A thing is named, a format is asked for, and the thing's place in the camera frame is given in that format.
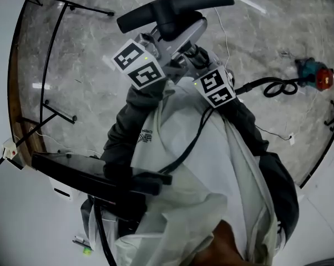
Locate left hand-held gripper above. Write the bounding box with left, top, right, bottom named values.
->
left=110, top=11, right=209, bottom=91

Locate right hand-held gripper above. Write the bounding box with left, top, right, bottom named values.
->
left=193, top=60, right=237, bottom=110

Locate black grey handheld device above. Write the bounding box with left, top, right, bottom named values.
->
left=116, top=0, right=236, bottom=43

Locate person's right forearm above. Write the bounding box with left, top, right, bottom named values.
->
left=224, top=97, right=270, bottom=160

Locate person's left forearm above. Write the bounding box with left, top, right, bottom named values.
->
left=102, top=78, right=169, bottom=174

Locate teal red power tool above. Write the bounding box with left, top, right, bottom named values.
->
left=294, top=57, right=334, bottom=91

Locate black metal stand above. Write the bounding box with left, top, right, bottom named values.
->
left=0, top=0, right=115, bottom=176

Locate black chest-mounted device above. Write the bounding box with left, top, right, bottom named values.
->
left=31, top=151, right=173, bottom=224

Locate white rounded unit with slot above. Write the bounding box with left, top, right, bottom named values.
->
left=49, top=173, right=84, bottom=202

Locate white wooden-edged table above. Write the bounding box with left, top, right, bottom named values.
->
left=0, top=0, right=50, bottom=177

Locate white box with red button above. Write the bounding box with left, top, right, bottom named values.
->
left=2, top=139, right=18, bottom=160

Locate white floor cable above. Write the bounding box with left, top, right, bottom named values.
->
left=213, top=7, right=230, bottom=68

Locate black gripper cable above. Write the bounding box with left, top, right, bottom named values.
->
left=158, top=106, right=215, bottom=176

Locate person with head-mounted camera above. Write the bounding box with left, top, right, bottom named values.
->
left=80, top=78, right=300, bottom=266

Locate thick black device cable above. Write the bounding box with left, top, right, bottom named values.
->
left=92, top=201, right=117, bottom=266

